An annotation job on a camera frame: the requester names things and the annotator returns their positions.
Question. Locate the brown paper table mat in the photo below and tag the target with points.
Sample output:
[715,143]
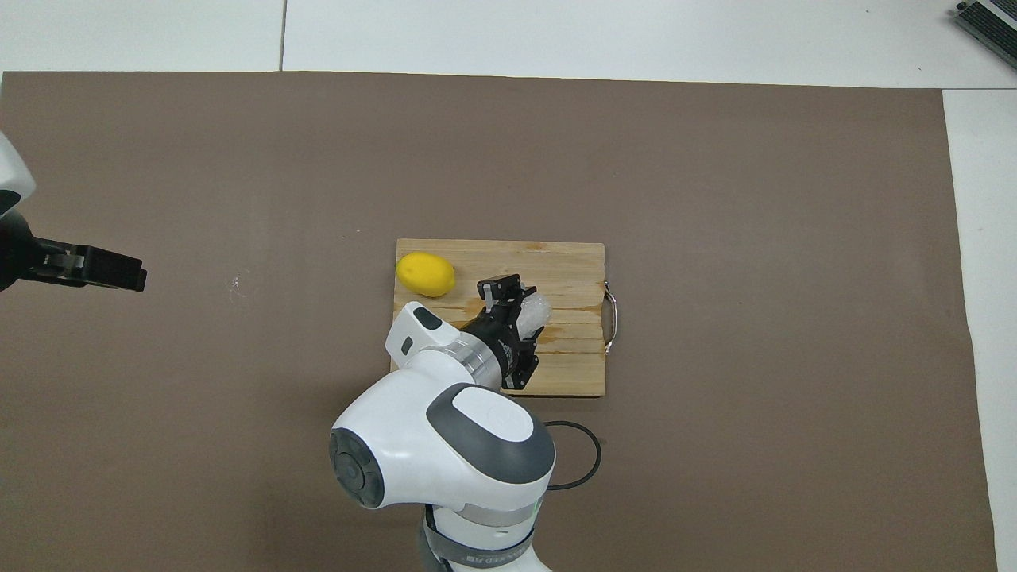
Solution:
[238,159]

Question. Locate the small clear glass cup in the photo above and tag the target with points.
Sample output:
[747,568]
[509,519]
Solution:
[536,311]

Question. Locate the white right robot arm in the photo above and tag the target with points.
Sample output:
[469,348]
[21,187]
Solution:
[445,445]

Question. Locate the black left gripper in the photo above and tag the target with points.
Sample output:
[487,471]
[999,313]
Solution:
[20,254]

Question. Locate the wooden cutting board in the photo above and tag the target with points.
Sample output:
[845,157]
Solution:
[572,270]

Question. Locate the grey ribbed metal device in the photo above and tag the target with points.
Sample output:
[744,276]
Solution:
[993,20]

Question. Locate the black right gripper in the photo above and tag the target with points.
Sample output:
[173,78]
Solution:
[496,334]

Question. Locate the yellow lemon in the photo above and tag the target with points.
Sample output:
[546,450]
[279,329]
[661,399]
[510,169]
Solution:
[426,274]

